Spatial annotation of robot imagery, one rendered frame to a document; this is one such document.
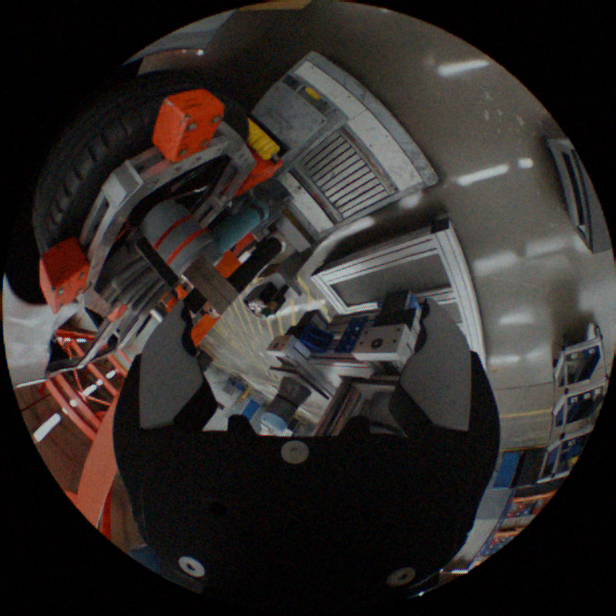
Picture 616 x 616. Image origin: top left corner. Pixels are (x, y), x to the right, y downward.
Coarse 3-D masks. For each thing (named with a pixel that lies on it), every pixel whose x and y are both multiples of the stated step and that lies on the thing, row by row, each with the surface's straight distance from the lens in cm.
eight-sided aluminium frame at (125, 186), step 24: (216, 144) 39; (240, 144) 45; (120, 168) 35; (144, 168) 37; (168, 168) 34; (240, 168) 63; (120, 192) 33; (144, 192) 34; (216, 192) 75; (96, 216) 38; (120, 216) 36; (96, 240) 36; (96, 264) 41; (96, 312) 57
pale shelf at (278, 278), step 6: (270, 276) 113; (276, 276) 110; (282, 276) 108; (258, 282) 127; (264, 282) 121; (276, 282) 114; (282, 282) 111; (288, 282) 109; (252, 288) 135; (294, 288) 110; (288, 294) 115; (294, 294) 112; (300, 294) 112; (288, 300) 120
